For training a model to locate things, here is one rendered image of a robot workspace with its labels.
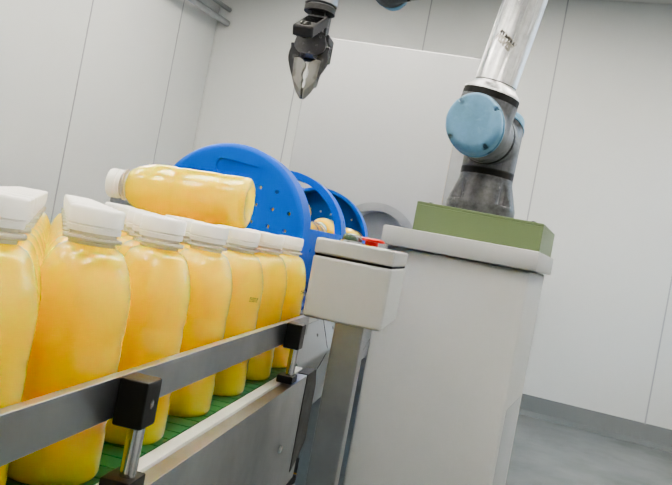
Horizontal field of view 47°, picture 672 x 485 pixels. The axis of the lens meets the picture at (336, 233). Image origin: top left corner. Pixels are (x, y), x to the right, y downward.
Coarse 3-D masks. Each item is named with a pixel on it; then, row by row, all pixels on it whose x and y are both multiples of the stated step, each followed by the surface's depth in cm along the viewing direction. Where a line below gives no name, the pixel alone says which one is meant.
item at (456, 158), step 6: (456, 150) 268; (450, 156) 269; (456, 156) 268; (462, 156) 268; (450, 162) 268; (456, 162) 268; (450, 168) 268; (456, 168) 268; (450, 174) 268; (456, 174) 268; (450, 180) 268; (456, 180) 268; (450, 186) 268; (444, 192) 268; (444, 198) 268; (444, 204) 268
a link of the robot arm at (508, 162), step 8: (520, 120) 164; (520, 128) 165; (520, 136) 165; (512, 144) 160; (520, 144) 166; (512, 152) 163; (464, 160) 167; (472, 160) 164; (504, 160) 163; (512, 160) 164; (496, 168) 163; (504, 168) 163; (512, 168) 165
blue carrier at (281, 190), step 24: (216, 144) 136; (240, 144) 135; (192, 168) 136; (216, 168) 135; (240, 168) 135; (264, 168) 134; (264, 192) 134; (288, 192) 133; (312, 192) 220; (336, 192) 214; (264, 216) 134; (288, 216) 133; (312, 216) 220; (336, 216) 172; (360, 216) 213; (312, 240) 142
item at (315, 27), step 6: (306, 18) 168; (312, 18) 169; (318, 18) 169; (324, 18) 170; (294, 24) 163; (300, 24) 163; (306, 24) 163; (312, 24) 164; (318, 24) 166; (324, 24) 170; (294, 30) 163; (300, 30) 163; (306, 30) 163; (312, 30) 162; (318, 30) 166; (300, 36) 165; (306, 36) 163; (312, 36) 163
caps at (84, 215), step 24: (0, 192) 44; (24, 192) 61; (0, 216) 41; (24, 216) 43; (72, 216) 53; (96, 216) 53; (120, 216) 54; (144, 216) 66; (216, 240) 77; (240, 240) 89
